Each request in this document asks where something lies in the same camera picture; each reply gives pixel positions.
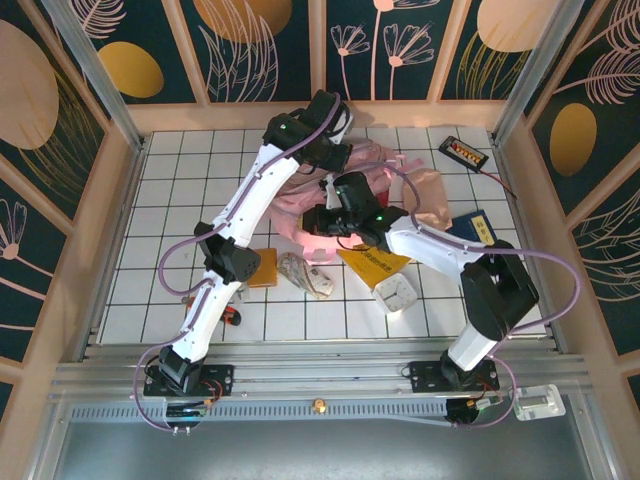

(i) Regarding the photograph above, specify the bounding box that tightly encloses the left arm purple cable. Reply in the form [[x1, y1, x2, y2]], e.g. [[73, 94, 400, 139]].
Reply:
[[132, 92, 344, 435]]

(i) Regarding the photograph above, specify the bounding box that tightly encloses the orange black utility knife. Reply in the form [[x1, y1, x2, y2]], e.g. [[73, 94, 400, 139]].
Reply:
[[182, 294, 243, 327]]

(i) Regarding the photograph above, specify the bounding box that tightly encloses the orange square pad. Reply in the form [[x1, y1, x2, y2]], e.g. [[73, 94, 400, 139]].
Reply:
[[247, 248, 280, 290]]

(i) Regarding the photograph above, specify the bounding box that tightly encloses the yellow picture book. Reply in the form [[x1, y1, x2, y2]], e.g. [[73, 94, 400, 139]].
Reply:
[[337, 239, 409, 291]]

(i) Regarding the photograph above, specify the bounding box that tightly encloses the patterned fabric pencil pouch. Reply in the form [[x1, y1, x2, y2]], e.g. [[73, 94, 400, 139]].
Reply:
[[277, 251, 335, 301]]

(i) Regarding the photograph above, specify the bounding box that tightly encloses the pink school backpack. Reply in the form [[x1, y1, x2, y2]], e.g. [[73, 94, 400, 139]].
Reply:
[[269, 134, 426, 264]]

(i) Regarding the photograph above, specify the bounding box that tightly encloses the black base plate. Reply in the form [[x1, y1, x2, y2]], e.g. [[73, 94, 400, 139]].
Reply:
[[143, 363, 235, 399], [408, 358, 501, 394]]

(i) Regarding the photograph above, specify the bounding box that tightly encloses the dark blue book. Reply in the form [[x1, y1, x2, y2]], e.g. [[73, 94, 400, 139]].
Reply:
[[447, 208, 496, 249]]

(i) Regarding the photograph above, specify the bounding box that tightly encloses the red black wire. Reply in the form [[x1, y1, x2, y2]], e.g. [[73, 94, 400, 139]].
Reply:
[[474, 167, 519, 201]]

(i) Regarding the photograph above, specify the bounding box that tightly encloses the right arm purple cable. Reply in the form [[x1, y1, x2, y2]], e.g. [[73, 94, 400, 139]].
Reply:
[[344, 159, 584, 432]]

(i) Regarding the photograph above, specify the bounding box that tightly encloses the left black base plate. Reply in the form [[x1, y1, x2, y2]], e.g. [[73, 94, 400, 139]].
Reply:
[[143, 363, 235, 399]]

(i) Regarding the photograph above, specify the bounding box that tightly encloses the slotted grey cable duct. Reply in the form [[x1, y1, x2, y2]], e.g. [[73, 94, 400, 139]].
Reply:
[[67, 399, 451, 422]]

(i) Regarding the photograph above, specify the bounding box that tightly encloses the aluminium frame post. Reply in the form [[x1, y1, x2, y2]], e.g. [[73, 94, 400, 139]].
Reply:
[[491, 0, 587, 147], [42, 0, 147, 152]]

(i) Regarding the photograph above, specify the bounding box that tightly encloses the clear acrylic block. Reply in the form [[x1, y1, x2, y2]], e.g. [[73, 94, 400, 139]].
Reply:
[[509, 384, 567, 422]]

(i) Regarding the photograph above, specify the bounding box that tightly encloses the aluminium mounting rail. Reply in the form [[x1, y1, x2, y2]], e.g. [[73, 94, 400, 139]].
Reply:
[[49, 339, 587, 401]]

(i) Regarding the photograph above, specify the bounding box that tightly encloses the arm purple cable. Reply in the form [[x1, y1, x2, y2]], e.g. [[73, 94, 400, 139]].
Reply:
[[344, 159, 584, 432], [132, 92, 344, 435]]

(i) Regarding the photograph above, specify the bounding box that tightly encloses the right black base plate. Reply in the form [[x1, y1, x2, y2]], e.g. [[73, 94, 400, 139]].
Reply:
[[408, 358, 501, 394]]

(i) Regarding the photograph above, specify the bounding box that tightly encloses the white square alarm clock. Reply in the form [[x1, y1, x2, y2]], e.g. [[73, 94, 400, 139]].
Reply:
[[373, 274, 419, 315]]

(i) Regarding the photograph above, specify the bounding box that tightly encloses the rose gold pouch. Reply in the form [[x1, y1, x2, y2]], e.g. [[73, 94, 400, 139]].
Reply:
[[399, 168, 454, 231]]

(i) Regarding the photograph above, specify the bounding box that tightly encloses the black controller board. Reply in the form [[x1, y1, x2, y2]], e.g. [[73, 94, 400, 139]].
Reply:
[[444, 397, 504, 426], [164, 399, 214, 420]]

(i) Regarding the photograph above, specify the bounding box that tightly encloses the black board with yellow connectors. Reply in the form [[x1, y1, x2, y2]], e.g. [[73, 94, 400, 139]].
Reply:
[[438, 135, 490, 174]]

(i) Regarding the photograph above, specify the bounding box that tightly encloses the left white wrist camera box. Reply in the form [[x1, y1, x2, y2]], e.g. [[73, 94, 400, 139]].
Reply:
[[338, 105, 358, 137]]

